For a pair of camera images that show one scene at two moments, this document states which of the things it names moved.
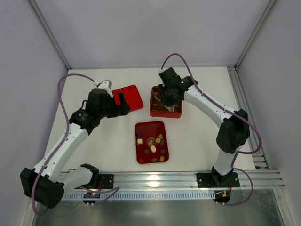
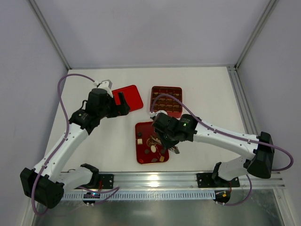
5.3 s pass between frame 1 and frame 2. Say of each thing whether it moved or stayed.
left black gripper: stayed
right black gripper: moved
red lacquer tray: stayed
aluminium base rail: stayed
